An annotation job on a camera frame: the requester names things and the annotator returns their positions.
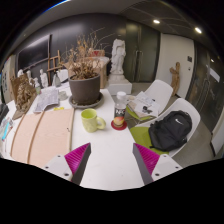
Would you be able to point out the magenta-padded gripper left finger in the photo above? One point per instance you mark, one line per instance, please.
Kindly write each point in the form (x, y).
(77, 160)

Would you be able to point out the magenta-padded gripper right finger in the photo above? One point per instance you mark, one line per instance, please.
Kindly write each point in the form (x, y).
(146, 160)

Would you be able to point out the clear white-capped drink bottle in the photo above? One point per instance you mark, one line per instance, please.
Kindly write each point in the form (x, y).
(120, 111)

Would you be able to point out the black backpack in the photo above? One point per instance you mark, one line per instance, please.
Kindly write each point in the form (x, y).
(171, 131)

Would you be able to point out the large pink board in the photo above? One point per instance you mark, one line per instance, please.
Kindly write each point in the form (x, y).
(46, 133)

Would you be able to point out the yellow-green mug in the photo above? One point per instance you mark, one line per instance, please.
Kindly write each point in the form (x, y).
(89, 120)

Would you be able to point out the flat round red coaster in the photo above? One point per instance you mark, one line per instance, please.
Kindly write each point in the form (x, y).
(115, 127)

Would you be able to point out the grey plant saucer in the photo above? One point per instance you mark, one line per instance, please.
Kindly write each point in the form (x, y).
(85, 106)

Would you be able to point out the small yellow item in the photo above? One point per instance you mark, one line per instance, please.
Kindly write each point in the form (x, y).
(58, 108)

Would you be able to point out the papers on chair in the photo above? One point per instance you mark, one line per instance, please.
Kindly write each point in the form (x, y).
(143, 105)

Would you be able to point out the small white cup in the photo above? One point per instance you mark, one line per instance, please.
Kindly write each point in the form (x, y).
(63, 95)

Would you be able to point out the white chair with green cushion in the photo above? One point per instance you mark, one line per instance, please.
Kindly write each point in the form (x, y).
(187, 106)

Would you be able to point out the printed paper sheet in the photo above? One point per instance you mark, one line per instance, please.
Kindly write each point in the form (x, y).
(46, 99)

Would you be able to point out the dark pot with dried plant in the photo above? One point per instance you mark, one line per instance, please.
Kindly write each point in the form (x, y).
(85, 90)

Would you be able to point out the white plastic chair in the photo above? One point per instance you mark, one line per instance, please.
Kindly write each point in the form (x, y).
(162, 90)
(63, 75)

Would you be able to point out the colourful book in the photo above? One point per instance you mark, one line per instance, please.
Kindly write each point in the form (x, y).
(6, 128)

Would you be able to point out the small green bottle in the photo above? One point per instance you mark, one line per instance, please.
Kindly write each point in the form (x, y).
(37, 90)

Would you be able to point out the clear spray bottle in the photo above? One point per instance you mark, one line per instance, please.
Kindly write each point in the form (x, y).
(56, 81)

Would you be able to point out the wooden figure sculpture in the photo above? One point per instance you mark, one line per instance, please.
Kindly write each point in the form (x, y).
(175, 78)

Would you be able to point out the small white figurine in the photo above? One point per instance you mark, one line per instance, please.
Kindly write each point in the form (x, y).
(44, 79)

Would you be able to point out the black boxes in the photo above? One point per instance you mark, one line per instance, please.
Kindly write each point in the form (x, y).
(2, 111)

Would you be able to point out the brown cardboard box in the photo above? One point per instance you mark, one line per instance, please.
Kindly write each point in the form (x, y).
(104, 73)

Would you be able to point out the wooden easel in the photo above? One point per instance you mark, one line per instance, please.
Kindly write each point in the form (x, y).
(54, 66)

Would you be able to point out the large white statue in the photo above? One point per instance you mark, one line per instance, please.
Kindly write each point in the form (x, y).
(118, 58)

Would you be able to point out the dark double door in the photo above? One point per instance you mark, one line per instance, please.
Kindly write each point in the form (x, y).
(146, 53)

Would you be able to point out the round ceiling light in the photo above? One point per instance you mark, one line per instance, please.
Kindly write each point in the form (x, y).
(198, 30)
(156, 21)

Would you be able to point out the white pedestal block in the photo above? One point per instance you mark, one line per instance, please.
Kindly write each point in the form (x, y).
(120, 88)

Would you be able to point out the dark wall screen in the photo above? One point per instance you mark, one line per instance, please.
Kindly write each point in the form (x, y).
(33, 53)

